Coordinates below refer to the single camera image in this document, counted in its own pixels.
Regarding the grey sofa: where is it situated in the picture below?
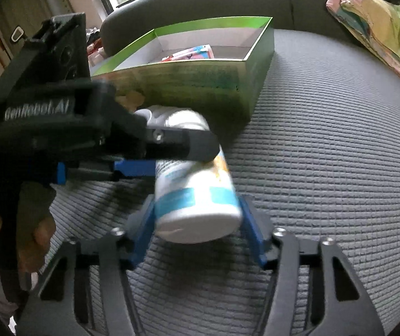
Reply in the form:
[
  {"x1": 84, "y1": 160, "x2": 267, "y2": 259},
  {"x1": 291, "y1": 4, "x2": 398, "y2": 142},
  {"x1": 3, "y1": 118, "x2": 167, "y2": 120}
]
[{"x1": 48, "y1": 0, "x2": 400, "y2": 336}]

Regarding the colourful printed cloth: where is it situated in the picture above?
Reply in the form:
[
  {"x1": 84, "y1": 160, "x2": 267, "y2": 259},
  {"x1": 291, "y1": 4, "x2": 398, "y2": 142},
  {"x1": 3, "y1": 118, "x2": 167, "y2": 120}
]
[{"x1": 326, "y1": 0, "x2": 400, "y2": 99}]

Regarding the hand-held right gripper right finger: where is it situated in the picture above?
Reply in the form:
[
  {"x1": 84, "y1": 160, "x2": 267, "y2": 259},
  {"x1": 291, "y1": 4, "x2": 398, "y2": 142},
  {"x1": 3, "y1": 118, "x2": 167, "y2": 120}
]
[{"x1": 237, "y1": 194, "x2": 386, "y2": 336}]

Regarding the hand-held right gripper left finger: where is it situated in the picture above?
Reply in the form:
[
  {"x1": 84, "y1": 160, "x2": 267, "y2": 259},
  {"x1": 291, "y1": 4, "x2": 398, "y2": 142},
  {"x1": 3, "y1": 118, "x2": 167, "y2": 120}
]
[{"x1": 18, "y1": 195, "x2": 158, "y2": 336}]

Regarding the person's left hand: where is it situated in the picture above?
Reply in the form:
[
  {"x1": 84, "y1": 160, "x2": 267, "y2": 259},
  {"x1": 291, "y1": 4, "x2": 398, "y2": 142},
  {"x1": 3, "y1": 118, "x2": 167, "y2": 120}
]
[{"x1": 0, "y1": 182, "x2": 58, "y2": 274}]

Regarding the pile of household clutter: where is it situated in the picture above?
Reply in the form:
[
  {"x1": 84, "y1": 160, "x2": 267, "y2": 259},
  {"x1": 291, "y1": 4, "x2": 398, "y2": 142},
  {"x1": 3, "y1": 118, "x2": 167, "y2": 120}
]
[{"x1": 86, "y1": 27, "x2": 109, "y2": 68}]

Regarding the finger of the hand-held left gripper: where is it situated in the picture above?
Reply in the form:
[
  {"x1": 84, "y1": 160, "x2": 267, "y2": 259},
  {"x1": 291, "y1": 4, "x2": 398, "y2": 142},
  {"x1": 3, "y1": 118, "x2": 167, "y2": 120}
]
[
  {"x1": 66, "y1": 158, "x2": 159, "y2": 182},
  {"x1": 146, "y1": 128, "x2": 220, "y2": 164}
]

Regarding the white bottle with blue label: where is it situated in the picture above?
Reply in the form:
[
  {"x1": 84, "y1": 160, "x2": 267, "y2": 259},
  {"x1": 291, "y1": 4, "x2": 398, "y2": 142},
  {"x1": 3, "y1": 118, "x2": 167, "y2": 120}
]
[{"x1": 154, "y1": 109, "x2": 243, "y2": 245}]

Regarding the beige cabinet door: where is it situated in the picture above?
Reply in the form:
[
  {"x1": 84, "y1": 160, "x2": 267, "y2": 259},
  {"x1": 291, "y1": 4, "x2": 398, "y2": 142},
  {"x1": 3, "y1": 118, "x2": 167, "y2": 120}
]
[{"x1": 0, "y1": 0, "x2": 76, "y2": 90}]

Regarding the green cardboard box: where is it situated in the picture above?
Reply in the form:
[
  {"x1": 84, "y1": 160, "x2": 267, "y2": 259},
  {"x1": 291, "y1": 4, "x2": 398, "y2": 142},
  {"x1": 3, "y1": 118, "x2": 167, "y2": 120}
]
[{"x1": 90, "y1": 16, "x2": 275, "y2": 128}]

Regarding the colourful printed packet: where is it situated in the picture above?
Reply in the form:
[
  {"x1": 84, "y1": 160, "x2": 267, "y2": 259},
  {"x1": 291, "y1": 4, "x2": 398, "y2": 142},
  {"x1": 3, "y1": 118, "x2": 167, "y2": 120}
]
[{"x1": 161, "y1": 44, "x2": 215, "y2": 63}]

